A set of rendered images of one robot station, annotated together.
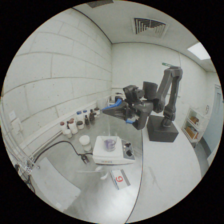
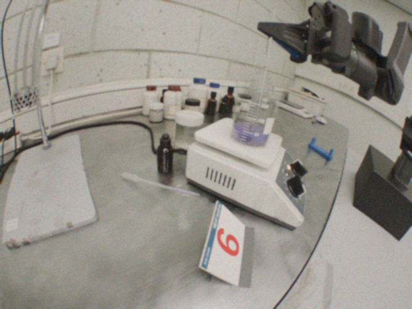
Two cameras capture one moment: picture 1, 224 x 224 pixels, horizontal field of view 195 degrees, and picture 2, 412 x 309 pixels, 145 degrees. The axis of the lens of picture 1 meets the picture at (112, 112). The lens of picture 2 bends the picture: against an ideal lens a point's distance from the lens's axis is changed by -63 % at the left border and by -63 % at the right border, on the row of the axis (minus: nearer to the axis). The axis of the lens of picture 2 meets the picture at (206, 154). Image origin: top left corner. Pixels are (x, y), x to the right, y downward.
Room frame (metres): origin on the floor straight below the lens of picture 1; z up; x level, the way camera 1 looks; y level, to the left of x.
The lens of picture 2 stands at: (-0.06, -0.04, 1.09)
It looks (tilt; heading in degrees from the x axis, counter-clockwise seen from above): 30 degrees down; 26
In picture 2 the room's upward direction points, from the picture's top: 9 degrees clockwise
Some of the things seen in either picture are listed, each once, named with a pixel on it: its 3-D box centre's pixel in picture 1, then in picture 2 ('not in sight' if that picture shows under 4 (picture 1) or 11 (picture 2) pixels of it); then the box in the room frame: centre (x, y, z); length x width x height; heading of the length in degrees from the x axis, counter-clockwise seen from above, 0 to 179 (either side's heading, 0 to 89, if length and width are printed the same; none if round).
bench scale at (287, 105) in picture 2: (115, 102); (294, 108); (1.19, -0.06, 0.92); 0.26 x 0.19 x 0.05; 68
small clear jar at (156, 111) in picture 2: (68, 133); (156, 111); (0.31, 0.33, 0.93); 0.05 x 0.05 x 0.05
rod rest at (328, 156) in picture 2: (131, 120); (322, 147); (0.53, -0.19, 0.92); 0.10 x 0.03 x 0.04; 60
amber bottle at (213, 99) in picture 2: (86, 119); (212, 103); (0.51, 0.24, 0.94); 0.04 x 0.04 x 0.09
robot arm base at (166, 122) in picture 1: (166, 121); (404, 168); (0.31, -0.40, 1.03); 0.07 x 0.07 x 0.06; 72
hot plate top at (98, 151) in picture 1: (107, 145); (243, 137); (0.20, 0.02, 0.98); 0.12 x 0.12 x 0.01; 89
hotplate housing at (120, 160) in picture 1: (112, 150); (251, 165); (0.20, 0.00, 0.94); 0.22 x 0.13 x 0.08; 89
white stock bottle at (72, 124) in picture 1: (72, 126); (172, 101); (0.37, 0.31, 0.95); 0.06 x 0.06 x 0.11
